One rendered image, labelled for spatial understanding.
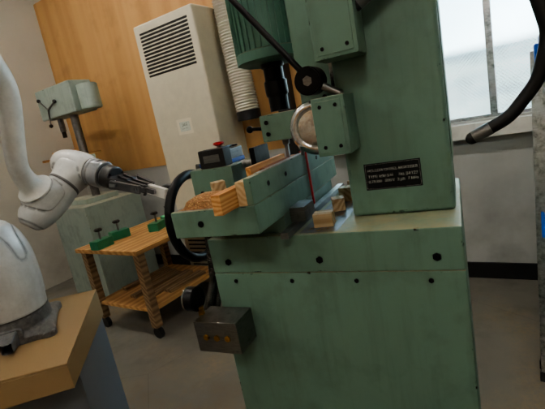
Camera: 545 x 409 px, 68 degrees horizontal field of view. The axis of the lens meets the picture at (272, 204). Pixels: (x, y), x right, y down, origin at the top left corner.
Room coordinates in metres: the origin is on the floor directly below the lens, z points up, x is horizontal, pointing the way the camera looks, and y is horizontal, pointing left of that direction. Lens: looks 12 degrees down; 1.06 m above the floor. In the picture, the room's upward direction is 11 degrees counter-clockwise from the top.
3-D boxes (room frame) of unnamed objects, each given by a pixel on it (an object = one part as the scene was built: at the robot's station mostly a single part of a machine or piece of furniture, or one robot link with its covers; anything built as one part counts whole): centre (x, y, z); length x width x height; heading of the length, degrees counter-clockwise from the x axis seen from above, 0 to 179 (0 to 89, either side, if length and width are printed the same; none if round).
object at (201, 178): (1.15, 0.12, 0.91); 0.15 x 0.14 x 0.09; 154
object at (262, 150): (1.11, 0.03, 0.95); 0.09 x 0.07 x 0.09; 154
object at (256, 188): (1.05, -0.09, 0.93); 0.60 x 0.02 x 0.06; 154
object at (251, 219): (1.12, 0.04, 0.87); 0.61 x 0.30 x 0.06; 154
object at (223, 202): (1.02, -0.03, 0.92); 0.62 x 0.02 x 0.04; 154
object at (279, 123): (1.08, -0.08, 1.03); 0.14 x 0.07 x 0.09; 64
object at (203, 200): (0.88, 0.13, 0.91); 0.12 x 0.09 x 0.03; 64
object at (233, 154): (1.15, 0.12, 0.99); 0.13 x 0.11 x 0.06; 154
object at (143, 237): (2.45, 0.79, 0.32); 0.66 x 0.57 x 0.64; 145
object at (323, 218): (0.90, -0.11, 0.82); 0.04 x 0.03 x 0.03; 70
